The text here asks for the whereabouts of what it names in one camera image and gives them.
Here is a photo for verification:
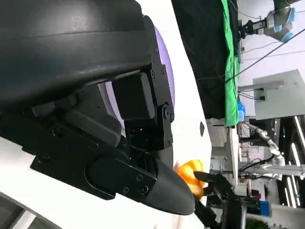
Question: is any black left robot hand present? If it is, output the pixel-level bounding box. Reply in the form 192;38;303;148
0;0;195;216

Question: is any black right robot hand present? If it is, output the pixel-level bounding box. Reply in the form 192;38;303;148
193;170;239;229

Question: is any orange and white bread roll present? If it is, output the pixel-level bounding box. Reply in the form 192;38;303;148
173;159;207;199

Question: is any small blue box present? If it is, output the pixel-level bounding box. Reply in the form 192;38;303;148
259;201;271;216

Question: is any lilac plate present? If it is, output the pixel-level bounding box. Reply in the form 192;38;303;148
98;26;176;138

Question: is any green cloth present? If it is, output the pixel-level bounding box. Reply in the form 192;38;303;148
220;0;242;127

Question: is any grey metal cabinet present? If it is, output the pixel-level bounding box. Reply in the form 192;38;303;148
237;69;305;120

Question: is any black cloth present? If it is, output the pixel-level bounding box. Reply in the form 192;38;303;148
171;0;239;120

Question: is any long black cable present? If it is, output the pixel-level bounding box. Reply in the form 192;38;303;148
196;28;305;83

